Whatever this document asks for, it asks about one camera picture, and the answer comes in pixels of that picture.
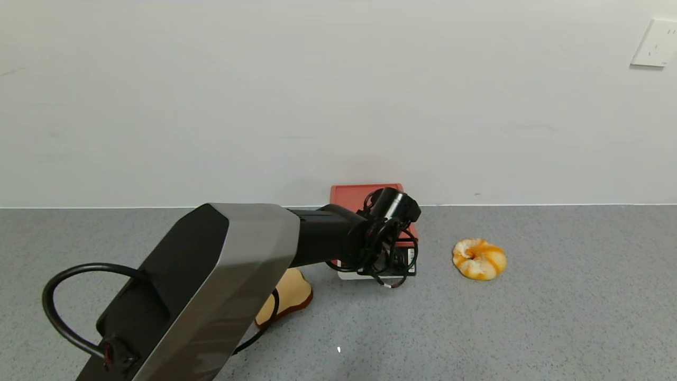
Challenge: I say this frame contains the orange and white bagel toy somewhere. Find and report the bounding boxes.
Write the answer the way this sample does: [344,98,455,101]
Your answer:
[452,238,507,281]

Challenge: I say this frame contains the red drawer with white handle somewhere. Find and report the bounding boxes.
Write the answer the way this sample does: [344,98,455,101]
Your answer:
[336,241,419,280]

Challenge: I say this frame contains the thick black arm hose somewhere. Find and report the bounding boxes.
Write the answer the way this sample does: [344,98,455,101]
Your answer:
[42,263,281,366]

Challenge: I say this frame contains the thin red and black wire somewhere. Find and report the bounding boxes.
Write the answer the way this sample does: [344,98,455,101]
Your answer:
[370,270,409,289]

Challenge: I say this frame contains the toast slice toy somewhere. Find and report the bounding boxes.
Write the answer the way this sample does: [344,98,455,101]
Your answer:
[255,267,314,328]

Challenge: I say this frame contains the white wall socket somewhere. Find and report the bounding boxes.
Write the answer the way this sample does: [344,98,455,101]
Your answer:
[629,19,677,68]

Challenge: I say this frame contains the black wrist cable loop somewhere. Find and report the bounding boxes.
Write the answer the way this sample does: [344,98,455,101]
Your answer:
[325,189,419,289]

